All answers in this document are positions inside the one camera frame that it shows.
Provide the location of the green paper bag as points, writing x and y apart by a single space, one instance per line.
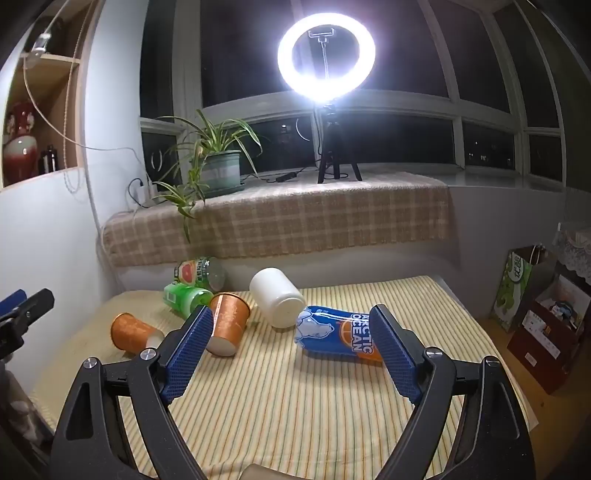
517 288

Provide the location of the black tripod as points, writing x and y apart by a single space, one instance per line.
334 147

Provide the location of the potted spider plant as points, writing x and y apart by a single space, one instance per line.
217 161

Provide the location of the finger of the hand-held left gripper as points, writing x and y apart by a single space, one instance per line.
21 307

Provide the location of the striped table mat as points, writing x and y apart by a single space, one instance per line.
286 406

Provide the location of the white plastic jar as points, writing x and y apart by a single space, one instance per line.
277 297

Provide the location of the green plastic bottle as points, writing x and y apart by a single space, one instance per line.
184 297

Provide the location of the plaid cloth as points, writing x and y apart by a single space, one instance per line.
295 212

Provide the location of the orange paper cup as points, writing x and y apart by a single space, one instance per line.
131 333
229 325

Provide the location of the white lace cloth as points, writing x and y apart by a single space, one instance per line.
575 249

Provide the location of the dark red cardboard box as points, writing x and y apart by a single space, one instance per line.
549 341

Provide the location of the blue printed can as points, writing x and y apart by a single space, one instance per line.
334 332

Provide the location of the black bottle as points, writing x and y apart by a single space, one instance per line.
48 159

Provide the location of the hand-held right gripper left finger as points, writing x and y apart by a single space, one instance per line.
187 347

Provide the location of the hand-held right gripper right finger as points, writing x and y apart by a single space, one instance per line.
392 347

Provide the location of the clear bottle red label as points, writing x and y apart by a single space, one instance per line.
199 272

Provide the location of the red ceramic vase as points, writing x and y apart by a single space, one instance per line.
19 143

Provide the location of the wooden wall shelf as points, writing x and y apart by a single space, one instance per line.
41 115

